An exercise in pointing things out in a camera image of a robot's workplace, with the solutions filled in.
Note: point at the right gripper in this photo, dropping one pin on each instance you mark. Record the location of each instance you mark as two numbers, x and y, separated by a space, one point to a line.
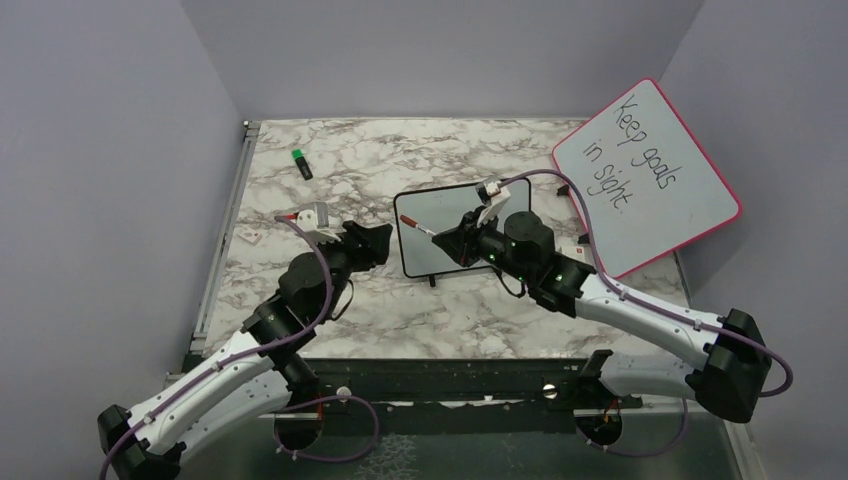
460 242

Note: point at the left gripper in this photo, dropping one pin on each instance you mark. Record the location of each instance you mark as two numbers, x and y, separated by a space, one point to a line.
367 247

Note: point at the red whiteboard marker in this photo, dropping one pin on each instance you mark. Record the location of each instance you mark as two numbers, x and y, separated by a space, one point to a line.
408 221

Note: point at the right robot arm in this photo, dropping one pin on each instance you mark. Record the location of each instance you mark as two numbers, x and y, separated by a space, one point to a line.
719 361

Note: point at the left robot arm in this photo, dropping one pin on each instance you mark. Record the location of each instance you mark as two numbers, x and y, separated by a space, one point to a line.
256 371

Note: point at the white whiteboard eraser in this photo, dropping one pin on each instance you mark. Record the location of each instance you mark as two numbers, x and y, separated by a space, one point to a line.
575 252

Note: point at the pink framed written whiteboard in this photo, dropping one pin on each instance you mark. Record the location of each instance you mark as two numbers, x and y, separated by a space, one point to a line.
648 184

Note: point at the green highlighter pen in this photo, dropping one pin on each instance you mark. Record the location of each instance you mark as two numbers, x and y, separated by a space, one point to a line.
302 165

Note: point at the small white tag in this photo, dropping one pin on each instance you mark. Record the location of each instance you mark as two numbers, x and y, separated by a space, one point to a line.
250 235

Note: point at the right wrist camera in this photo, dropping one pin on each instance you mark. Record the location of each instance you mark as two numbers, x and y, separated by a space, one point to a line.
492 194

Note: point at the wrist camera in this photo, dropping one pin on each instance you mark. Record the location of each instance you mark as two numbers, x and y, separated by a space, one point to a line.
492 194
313 217

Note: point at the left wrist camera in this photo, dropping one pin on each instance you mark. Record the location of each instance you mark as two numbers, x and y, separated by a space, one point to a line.
313 217

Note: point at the aluminium frame rail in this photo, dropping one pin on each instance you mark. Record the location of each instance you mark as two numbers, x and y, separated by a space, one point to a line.
194 354

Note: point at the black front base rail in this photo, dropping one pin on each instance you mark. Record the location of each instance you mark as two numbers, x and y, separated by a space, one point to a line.
354 397

